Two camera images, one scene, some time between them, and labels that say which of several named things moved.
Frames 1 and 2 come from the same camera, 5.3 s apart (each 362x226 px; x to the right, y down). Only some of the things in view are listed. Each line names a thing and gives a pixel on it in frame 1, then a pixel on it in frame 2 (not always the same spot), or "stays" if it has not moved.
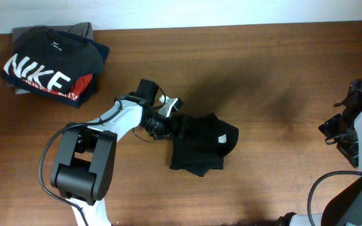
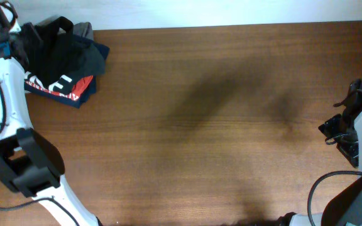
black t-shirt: (200, 143) -> (50, 51)
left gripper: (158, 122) -> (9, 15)
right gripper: (329, 128) stays
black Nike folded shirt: (53, 59) stays
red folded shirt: (78, 87) stays
